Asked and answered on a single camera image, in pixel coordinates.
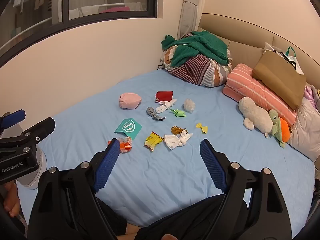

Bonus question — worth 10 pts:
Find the red paper packet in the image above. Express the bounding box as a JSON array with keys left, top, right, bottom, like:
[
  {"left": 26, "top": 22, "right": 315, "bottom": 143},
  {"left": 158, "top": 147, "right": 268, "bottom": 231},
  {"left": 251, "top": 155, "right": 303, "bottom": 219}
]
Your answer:
[{"left": 155, "top": 91, "right": 173, "bottom": 102}]

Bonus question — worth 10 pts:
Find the bed with blue sheet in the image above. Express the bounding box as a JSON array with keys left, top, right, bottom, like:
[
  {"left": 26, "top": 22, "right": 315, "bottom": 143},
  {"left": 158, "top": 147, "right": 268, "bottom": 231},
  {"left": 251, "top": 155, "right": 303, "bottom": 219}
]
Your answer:
[{"left": 16, "top": 69, "right": 315, "bottom": 235}]

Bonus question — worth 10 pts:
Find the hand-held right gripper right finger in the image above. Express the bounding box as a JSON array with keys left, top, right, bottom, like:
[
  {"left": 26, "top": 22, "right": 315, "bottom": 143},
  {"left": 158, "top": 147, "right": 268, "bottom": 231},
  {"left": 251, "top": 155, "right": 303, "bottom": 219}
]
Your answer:
[{"left": 199, "top": 139, "right": 293, "bottom": 240}]

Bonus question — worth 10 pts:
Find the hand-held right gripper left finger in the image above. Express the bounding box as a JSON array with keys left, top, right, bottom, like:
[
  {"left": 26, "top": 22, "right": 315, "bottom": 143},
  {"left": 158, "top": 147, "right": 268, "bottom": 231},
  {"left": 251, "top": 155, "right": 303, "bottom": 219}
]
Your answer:
[{"left": 26, "top": 138, "right": 121, "bottom": 240}]

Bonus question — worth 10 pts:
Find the person's left hand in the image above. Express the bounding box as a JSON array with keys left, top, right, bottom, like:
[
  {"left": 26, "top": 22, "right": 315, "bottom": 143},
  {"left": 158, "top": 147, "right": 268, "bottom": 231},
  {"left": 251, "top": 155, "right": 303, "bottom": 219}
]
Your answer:
[{"left": 4, "top": 182, "right": 21, "bottom": 217}]

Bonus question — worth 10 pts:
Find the beige curtain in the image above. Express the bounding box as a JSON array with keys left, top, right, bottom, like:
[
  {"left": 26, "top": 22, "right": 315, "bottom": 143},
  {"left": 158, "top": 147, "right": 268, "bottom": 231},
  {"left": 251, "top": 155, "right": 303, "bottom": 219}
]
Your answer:
[{"left": 177, "top": 0, "right": 207, "bottom": 40}]

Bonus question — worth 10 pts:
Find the white green-handled plastic bag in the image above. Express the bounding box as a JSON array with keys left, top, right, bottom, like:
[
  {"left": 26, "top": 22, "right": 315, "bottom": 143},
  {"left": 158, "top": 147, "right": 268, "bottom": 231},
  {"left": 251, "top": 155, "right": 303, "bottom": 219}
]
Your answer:
[{"left": 264, "top": 42, "right": 304, "bottom": 75}]

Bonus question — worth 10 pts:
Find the beige padded headboard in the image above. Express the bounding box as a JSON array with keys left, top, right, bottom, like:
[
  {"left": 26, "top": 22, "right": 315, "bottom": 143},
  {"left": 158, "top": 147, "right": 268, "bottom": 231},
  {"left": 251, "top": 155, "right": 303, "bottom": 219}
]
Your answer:
[{"left": 199, "top": 13, "right": 320, "bottom": 90}]

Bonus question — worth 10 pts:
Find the green towel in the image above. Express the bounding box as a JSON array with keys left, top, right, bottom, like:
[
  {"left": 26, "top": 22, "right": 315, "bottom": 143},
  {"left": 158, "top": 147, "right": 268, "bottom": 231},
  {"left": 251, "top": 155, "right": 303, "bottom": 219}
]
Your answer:
[{"left": 161, "top": 31, "right": 230, "bottom": 67}]

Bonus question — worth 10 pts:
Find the pale lilac pillow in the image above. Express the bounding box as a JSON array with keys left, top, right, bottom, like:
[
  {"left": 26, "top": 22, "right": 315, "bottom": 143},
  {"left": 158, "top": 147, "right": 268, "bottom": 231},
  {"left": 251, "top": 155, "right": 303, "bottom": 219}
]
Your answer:
[{"left": 287, "top": 97, "right": 320, "bottom": 162}]

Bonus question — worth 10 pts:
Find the pink striped pillow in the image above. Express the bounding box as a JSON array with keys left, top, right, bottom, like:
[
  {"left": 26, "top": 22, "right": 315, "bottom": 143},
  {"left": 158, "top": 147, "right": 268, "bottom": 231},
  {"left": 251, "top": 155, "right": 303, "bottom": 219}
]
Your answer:
[{"left": 222, "top": 64, "right": 297, "bottom": 127}]

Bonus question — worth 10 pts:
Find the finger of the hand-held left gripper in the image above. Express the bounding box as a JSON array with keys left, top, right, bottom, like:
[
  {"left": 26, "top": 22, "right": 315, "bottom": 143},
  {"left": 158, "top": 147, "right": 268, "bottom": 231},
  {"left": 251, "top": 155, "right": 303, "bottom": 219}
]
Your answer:
[
  {"left": 0, "top": 117, "right": 56, "bottom": 155},
  {"left": 0, "top": 109, "right": 26, "bottom": 130}
]

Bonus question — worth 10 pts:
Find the white knotted tissue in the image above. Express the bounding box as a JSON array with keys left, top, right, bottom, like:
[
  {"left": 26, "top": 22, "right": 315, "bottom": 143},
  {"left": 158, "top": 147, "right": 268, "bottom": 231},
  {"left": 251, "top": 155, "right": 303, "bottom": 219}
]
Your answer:
[{"left": 155, "top": 99, "right": 177, "bottom": 114}]

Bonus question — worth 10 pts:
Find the light purple cloth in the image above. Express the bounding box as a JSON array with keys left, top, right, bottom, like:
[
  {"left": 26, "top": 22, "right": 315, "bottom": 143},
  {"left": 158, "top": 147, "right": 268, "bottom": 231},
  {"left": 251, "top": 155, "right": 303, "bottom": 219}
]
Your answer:
[{"left": 304, "top": 85, "right": 320, "bottom": 103}]

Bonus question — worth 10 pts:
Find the clear plastic ball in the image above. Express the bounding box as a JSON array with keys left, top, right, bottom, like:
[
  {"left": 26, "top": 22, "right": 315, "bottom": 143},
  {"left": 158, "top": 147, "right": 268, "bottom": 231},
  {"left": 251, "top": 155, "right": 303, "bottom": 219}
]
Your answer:
[{"left": 184, "top": 99, "right": 196, "bottom": 113}]

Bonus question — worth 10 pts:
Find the orange plastic wrapper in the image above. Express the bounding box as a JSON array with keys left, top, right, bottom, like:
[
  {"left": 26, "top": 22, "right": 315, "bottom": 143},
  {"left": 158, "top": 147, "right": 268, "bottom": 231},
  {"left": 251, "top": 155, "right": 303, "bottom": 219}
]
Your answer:
[{"left": 108, "top": 137, "right": 133, "bottom": 153}]

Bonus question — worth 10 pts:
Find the teal paper card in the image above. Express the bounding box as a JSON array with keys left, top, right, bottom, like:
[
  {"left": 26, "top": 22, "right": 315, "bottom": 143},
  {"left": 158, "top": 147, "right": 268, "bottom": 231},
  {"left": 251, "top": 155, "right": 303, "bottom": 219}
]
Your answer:
[{"left": 114, "top": 118, "right": 142, "bottom": 140}]

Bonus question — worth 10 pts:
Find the white round bin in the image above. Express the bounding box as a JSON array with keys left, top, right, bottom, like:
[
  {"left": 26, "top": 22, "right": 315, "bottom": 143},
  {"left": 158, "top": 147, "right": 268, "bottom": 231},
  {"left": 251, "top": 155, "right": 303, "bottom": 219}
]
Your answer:
[{"left": 16, "top": 145, "right": 48, "bottom": 190}]

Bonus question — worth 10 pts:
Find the yellow snack packet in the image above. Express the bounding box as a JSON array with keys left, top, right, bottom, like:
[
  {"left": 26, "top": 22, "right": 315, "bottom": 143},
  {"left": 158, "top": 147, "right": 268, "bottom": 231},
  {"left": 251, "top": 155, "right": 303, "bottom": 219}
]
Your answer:
[{"left": 144, "top": 132, "right": 164, "bottom": 152}]

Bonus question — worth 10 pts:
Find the brown paper bag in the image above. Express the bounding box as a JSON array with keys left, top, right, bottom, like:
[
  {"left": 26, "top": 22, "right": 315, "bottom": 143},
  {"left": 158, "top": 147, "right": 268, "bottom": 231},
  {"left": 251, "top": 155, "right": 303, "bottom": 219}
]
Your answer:
[{"left": 252, "top": 50, "right": 307, "bottom": 110}]

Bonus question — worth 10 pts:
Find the pink cloth ball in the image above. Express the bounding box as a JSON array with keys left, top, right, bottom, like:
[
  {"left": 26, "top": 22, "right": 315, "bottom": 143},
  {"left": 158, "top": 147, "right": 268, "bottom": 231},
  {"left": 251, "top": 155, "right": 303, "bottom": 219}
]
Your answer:
[{"left": 119, "top": 92, "right": 142, "bottom": 110}]

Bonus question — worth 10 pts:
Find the grey cloth scrap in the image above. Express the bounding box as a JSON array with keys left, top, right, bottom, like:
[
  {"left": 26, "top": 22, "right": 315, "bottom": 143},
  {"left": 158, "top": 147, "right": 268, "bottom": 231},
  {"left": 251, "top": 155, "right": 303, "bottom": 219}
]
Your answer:
[{"left": 146, "top": 107, "right": 166, "bottom": 121}]

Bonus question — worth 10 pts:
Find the striped blanket bundle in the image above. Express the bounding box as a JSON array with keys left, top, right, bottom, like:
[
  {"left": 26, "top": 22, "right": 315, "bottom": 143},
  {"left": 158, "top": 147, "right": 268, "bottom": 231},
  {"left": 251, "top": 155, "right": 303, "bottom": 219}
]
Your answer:
[{"left": 157, "top": 34, "right": 233, "bottom": 87}]

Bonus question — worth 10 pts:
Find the green orange plush toy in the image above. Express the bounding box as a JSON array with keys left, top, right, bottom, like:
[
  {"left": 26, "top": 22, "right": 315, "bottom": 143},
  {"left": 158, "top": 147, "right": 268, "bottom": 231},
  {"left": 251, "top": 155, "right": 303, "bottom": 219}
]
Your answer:
[{"left": 269, "top": 109, "right": 291, "bottom": 148}]

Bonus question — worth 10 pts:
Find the white plush toy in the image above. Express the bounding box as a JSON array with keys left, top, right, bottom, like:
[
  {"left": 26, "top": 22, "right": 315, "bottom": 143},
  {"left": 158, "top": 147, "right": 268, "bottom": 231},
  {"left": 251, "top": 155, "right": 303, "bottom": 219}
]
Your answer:
[{"left": 238, "top": 97, "right": 274, "bottom": 138}]

